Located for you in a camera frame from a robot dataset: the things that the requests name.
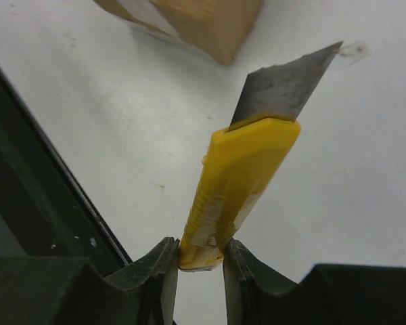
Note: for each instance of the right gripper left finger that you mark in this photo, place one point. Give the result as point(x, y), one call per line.
point(63, 290)

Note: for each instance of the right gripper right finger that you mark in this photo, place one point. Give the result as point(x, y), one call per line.
point(329, 294)

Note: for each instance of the yellow utility knife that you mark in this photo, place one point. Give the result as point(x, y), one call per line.
point(242, 159)

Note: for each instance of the brown cardboard express box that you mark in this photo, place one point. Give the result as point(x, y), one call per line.
point(215, 28)

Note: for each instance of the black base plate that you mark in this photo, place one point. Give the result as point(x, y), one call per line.
point(41, 202)

